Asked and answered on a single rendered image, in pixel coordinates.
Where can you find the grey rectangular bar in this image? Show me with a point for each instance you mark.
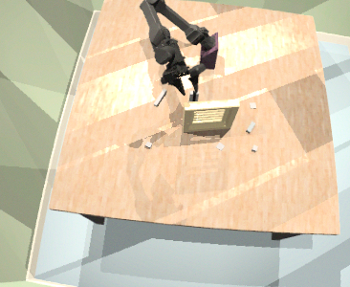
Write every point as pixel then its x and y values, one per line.
pixel 158 99

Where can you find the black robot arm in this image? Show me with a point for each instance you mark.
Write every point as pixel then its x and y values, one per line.
pixel 164 47

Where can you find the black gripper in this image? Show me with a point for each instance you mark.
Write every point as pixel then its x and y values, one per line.
pixel 193 72

